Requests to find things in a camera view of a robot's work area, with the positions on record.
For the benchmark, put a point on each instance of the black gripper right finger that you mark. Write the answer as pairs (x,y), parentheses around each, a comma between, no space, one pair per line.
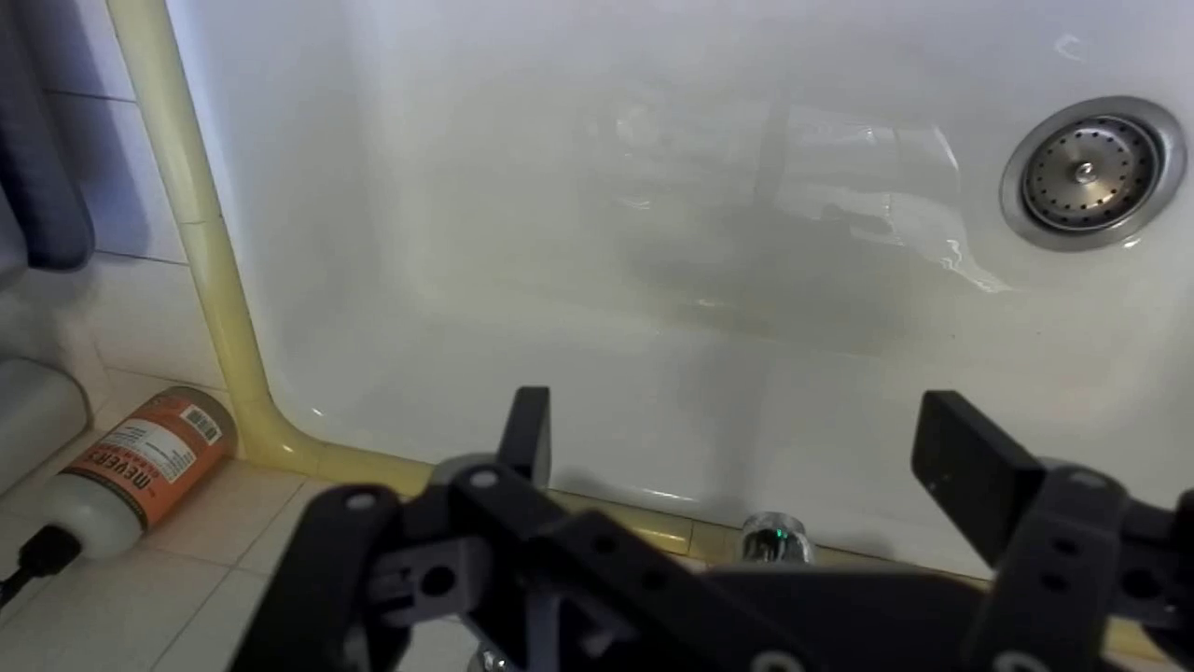
(1056,548)

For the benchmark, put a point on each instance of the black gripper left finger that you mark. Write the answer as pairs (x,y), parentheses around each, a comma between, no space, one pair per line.
(499,548)

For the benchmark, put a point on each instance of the soap pump bottle orange label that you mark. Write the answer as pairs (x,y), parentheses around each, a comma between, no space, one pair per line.
(151,470)

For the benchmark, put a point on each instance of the plain white bottle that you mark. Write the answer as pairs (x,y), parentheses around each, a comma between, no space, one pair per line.
(31,416)

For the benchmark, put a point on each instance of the metal sink drain strainer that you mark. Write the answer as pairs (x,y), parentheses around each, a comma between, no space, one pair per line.
(1092,175)

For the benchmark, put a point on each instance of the white sink basin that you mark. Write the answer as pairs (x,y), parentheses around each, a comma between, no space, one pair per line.
(619,190)

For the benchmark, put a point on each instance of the dark dish rack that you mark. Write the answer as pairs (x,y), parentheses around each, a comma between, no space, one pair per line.
(41,151)

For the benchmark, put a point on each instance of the chrome wall faucet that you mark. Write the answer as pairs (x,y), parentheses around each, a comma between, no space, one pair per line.
(772,538)

